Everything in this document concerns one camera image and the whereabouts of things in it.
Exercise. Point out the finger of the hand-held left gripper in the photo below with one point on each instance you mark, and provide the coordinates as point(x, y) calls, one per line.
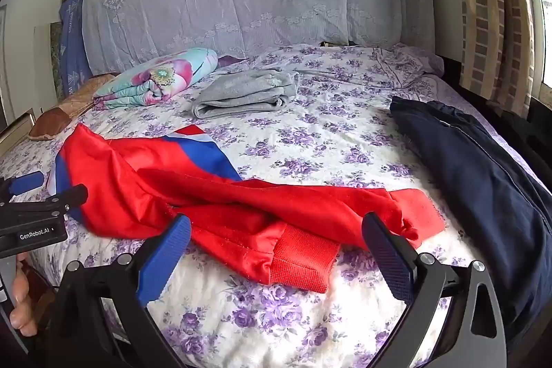
point(71, 197)
point(26, 182)

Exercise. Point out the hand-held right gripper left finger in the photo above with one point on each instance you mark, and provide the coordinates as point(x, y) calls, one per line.
point(166, 260)

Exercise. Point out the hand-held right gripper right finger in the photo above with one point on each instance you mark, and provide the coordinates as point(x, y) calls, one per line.
point(390, 260)

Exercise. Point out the red striped shirt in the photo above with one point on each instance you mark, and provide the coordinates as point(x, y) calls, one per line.
point(224, 208)

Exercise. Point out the navy blue pants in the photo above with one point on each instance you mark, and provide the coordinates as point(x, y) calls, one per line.
point(487, 187)

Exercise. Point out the folded grey pants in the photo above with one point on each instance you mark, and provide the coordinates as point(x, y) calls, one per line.
point(248, 92)

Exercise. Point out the person's left hand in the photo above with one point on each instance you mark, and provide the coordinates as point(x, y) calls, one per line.
point(21, 290)

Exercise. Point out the brown satin pillow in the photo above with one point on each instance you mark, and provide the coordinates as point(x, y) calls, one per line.
point(64, 111)

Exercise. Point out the green patterned board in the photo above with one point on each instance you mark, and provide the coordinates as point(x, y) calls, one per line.
point(57, 62)

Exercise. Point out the purple floral bed sheet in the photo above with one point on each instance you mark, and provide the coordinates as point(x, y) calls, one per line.
point(327, 144)

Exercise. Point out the blue printed bedding bag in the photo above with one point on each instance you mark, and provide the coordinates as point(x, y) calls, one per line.
point(73, 49)

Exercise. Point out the folded floral teal blanket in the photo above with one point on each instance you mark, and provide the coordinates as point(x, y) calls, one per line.
point(159, 77)

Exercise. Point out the purple floral pillow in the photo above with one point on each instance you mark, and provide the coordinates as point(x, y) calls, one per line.
point(409, 64)

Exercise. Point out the dark purple cloth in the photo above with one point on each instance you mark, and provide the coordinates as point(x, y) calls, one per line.
point(233, 62)

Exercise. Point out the beige checked curtain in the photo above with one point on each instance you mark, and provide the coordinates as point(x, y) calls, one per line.
point(496, 14)

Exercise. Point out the window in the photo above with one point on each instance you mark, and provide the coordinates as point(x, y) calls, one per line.
point(547, 27)

